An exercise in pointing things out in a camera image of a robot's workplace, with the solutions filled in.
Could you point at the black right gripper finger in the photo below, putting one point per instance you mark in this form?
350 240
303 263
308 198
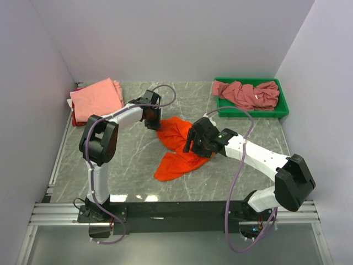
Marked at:
188 146
191 134

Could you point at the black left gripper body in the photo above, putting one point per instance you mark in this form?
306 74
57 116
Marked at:
155 115

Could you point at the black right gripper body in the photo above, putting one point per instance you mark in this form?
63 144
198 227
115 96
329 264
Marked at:
200 147

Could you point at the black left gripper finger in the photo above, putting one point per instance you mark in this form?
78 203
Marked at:
157 125
149 125

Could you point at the orange t-shirt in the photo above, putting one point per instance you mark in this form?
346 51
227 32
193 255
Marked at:
175 163

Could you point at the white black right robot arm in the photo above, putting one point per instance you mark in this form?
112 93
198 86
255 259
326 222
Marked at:
293 181

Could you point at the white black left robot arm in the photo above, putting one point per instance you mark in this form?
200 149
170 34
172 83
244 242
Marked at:
99 140

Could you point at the folded pink t-shirt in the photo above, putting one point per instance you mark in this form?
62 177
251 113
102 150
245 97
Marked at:
103 97

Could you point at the dusty rose t-shirt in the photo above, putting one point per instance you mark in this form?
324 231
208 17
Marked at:
264 96

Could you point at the green plastic tray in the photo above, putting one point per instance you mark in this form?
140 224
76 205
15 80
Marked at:
229 110

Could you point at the folded white t-shirt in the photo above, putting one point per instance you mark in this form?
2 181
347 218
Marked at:
69 103

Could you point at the black base crossbar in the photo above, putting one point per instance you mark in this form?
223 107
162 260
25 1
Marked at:
145 217

